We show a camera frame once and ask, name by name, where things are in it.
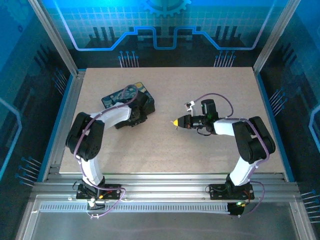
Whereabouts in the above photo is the aluminium frame post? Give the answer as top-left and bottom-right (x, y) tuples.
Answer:
(253, 0), (302, 74)
(27, 0), (80, 76)

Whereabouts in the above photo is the aluminium frame rail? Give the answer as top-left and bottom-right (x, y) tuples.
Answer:
(32, 172), (301, 201)

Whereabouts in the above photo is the black base plate of left arm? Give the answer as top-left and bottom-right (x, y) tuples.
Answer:
(75, 184), (122, 201)

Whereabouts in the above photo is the slotted cable duct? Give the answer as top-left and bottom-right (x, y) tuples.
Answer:
(39, 203), (230, 214)

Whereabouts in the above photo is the aluminium side rail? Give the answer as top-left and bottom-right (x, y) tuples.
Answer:
(42, 69), (86, 181)

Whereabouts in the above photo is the black tin box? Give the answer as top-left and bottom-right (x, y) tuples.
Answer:
(101, 81), (156, 130)

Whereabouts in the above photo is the black base plate of right arm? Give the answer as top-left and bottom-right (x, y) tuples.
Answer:
(208, 183), (256, 201)

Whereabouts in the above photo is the metal tray panel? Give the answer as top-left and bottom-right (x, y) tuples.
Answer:
(14, 194), (317, 240)

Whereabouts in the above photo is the black connector box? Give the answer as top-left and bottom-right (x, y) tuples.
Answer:
(227, 201), (247, 217)

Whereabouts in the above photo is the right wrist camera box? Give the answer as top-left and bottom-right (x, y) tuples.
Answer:
(184, 100), (197, 117)

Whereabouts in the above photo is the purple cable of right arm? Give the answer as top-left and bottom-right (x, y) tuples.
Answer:
(193, 93), (272, 218)

